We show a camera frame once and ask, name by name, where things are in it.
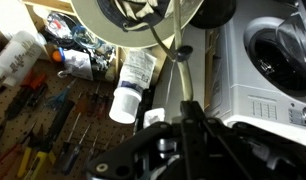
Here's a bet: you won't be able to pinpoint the red handled pliers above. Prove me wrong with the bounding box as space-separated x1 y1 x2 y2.
0 142 25 180

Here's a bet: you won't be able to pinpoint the olive brimmed sun hat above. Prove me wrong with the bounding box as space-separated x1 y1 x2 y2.
69 0 205 102

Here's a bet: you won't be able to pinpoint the small orange ball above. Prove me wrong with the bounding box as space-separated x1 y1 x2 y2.
51 49 64 63

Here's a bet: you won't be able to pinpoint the wooden shelf unit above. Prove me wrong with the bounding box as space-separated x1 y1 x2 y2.
22 0 168 85

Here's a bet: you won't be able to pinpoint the white washing machine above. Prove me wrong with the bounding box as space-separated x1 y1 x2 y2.
204 0 306 150

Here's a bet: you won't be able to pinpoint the brown pegboard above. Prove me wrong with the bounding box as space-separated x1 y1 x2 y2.
0 59 138 180

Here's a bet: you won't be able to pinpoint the white bottle black print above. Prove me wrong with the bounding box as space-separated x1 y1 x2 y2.
0 30 48 89

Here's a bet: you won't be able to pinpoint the black handled screwdriver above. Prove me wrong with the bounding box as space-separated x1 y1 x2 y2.
61 122 93 176

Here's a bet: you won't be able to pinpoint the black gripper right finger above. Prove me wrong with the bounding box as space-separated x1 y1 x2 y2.
192 101 306 180

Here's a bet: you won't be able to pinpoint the yellow handled pliers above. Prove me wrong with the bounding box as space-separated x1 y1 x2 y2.
16 145 50 180

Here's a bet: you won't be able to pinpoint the white tube printed label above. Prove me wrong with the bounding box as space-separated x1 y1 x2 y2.
108 49 158 125

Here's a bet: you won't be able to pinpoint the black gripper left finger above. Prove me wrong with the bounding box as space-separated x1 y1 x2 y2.
85 100 195 180

